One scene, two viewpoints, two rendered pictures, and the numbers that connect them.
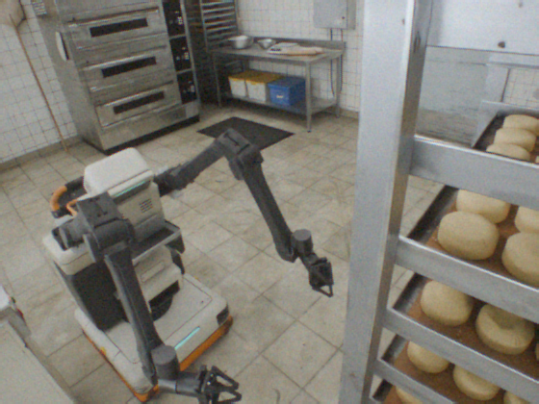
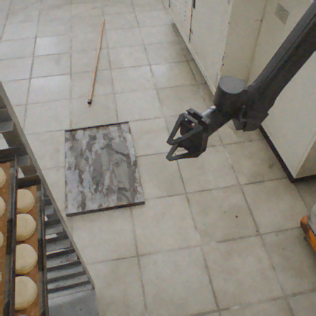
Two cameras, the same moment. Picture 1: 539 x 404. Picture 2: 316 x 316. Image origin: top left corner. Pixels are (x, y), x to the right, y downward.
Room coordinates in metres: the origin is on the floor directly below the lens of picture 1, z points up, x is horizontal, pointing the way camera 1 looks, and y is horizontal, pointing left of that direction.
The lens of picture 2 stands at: (0.67, -0.29, 1.41)
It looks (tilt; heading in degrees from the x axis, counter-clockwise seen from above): 51 degrees down; 122
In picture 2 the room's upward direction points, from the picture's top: straight up
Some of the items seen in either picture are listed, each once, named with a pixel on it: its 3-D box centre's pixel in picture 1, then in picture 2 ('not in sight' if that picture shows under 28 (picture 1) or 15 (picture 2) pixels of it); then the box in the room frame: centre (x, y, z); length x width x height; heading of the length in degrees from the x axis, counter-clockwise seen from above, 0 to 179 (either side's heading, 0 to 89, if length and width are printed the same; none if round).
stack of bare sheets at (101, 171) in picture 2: not in sight; (101, 163); (-0.22, 0.50, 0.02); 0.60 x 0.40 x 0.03; 133
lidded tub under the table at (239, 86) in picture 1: (246, 83); not in sight; (5.42, 0.17, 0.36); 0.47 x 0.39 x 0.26; 131
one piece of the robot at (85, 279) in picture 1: (119, 255); not in sight; (1.35, 0.78, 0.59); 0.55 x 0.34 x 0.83; 137
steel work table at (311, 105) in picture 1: (271, 79); not in sight; (5.01, -0.21, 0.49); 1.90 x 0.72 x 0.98; 43
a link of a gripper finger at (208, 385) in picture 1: (220, 386); (183, 137); (0.45, 0.16, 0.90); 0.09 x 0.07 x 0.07; 76
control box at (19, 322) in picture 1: (10, 307); not in sight; (0.87, 1.02, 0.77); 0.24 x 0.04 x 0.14; 45
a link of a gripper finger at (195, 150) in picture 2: (222, 391); (182, 144); (0.45, 0.16, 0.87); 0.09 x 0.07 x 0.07; 76
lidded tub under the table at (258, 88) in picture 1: (266, 87); not in sight; (5.12, -0.10, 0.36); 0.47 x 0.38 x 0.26; 133
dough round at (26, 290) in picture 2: not in sight; (20, 292); (0.39, -0.27, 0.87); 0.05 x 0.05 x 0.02
